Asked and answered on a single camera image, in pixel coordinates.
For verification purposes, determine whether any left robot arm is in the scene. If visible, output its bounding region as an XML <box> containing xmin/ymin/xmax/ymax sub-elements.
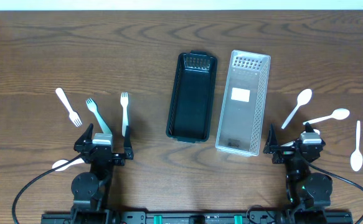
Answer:
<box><xmin>70</xmin><ymin>124</ymin><xmax>134</xmax><ymax>224</ymax></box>

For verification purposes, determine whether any white fork near basket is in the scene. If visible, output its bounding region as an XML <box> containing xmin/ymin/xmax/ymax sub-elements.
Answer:
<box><xmin>120</xmin><ymin>92</ymin><xmax>129</xmax><ymax>137</ymax></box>

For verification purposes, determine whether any white utensil handle lower left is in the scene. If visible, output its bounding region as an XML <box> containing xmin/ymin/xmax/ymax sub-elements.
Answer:
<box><xmin>52</xmin><ymin>158</ymin><xmax>84</xmax><ymax>172</ymax></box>

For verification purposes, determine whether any right black cable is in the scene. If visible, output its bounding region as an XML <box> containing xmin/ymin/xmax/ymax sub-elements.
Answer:
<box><xmin>296</xmin><ymin>149</ymin><xmax>363</xmax><ymax>224</ymax></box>

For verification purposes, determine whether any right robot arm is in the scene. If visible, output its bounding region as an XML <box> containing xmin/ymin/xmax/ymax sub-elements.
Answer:
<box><xmin>263</xmin><ymin>124</ymin><xmax>332</xmax><ymax>224</ymax></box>

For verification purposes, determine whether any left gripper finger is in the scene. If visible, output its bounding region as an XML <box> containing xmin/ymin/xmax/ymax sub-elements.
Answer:
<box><xmin>74</xmin><ymin>123</ymin><xmax>93</xmax><ymax>147</ymax></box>
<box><xmin>123</xmin><ymin>126</ymin><xmax>133</xmax><ymax>154</ymax></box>

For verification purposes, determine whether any clear white plastic basket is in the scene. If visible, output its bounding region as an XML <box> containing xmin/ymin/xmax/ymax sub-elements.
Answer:
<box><xmin>215</xmin><ymin>50</ymin><xmax>271</xmax><ymax>157</ymax></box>

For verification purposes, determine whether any white fork far left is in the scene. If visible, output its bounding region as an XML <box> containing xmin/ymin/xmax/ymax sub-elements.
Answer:
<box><xmin>55</xmin><ymin>88</ymin><xmax>82</xmax><ymax>127</ymax></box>

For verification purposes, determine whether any left black cable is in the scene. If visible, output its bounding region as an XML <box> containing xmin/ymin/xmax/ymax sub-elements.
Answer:
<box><xmin>11</xmin><ymin>154</ymin><xmax>83</xmax><ymax>224</ymax></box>

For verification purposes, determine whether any black cable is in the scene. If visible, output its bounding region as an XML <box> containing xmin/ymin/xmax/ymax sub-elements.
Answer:
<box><xmin>296</xmin><ymin>149</ymin><xmax>363</xmax><ymax>224</ymax></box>
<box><xmin>11</xmin><ymin>154</ymin><xmax>83</xmax><ymax>224</ymax></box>

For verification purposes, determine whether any white spoon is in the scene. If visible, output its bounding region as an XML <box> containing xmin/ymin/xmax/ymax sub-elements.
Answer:
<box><xmin>350</xmin><ymin>120</ymin><xmax>363</xmax><ymax>172</ymax></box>
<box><xmin>281</xmin><ymin>89</ymin><xmax>313</xmax><ymax>129</ymax></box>
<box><xmin>303</xmin><ymin>108</ymin><xmax>350</xmax><ymax>125</ymax></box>
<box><xmin>281</xmin><ymin>129</ymin><xmax>321</xmax><ymax>146</ymax></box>

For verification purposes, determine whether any mint green plastic fork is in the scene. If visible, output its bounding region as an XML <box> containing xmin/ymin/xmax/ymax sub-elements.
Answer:
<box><xmin>86</xmin><ymin>98</ymin><xmax>112</xmax><ymax>134</ymax></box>

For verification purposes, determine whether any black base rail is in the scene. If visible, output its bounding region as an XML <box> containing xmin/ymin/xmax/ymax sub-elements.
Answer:
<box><xmin>40</xmin><ymin>210</ymin><xmax>353</xmax><ymax>224</ymax></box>

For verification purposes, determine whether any black plastic basket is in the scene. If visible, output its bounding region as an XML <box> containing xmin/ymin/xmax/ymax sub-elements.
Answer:
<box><xmin>166</xmin><ymin>51</ymin><xmax>217</xmax><ymax>143</ymax></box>

